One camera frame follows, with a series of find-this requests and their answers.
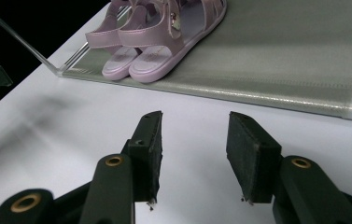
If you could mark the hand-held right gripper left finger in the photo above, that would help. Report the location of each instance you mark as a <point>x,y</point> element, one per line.
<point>147,155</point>

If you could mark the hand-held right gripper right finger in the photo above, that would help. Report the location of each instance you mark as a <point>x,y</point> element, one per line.
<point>251,155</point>

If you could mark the pink child sandal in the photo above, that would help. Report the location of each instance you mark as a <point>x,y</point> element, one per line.
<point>158,37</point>
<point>117,63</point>

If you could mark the grey metal shoe rack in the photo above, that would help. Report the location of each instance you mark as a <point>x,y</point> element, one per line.
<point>257,46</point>

